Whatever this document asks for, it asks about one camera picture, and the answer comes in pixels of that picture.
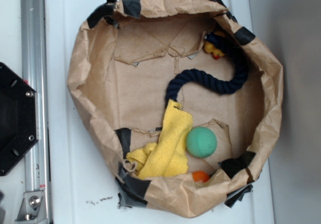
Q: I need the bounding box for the dark blue twisted rope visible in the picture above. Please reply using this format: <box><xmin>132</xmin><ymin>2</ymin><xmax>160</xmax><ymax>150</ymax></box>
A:
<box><xmin>165</xmin><ymin>32</ymin><xmax>249</xmax><ymax>107</ymax></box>

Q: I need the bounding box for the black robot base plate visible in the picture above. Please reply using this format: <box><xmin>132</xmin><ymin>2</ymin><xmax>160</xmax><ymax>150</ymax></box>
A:
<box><xmin>1</xmin><ymin>63</ymin><xmax>38</xmax><ymax>176</ymax></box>

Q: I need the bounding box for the brown paper bag bin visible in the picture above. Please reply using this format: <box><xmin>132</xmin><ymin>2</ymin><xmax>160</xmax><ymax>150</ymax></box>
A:
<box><xmin>67</xmin><ymin>0</ymin><xmax>283</xmax><ymax>218</ymax></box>

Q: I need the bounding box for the aluminium extrusion rail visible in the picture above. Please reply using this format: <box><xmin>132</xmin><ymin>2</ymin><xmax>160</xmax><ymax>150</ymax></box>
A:
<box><xmin>21</xmin><ymin>0</ymin><xmax>53</xmax><ymax>223</ymax></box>

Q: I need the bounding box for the metal corner bracket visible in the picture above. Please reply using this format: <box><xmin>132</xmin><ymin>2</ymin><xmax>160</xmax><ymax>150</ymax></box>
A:
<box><xmin>15</xmin><ymin>190</ymin><xmax>48</xmax><ymax>223</ymax></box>

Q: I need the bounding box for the yellow cloth towel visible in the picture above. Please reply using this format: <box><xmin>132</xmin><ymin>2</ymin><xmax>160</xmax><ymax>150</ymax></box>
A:
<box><xmin>126</xmin><ymin>99</ymin><xmax>193</xmax><ymax>180</ymax></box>

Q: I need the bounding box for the orange ball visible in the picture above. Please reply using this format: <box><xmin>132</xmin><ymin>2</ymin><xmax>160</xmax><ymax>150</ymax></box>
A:
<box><xmin>192</xmin><ymin>171</ymin><xmax>210</xmax><ymax>183</ymax></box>

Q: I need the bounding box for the yellow rubber duck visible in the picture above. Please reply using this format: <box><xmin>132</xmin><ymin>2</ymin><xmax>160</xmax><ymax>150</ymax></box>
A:
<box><xmin>204</xmin><ymin>34</ymin><xmax>225</xmax><ymax>59</ymax></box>

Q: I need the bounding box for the green rubber ball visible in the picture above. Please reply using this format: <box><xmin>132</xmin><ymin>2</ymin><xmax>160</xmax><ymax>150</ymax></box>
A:
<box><xmin>186</xmin><ymin>127</ymin><xmax>217</xmax><ymax>158</ymax></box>

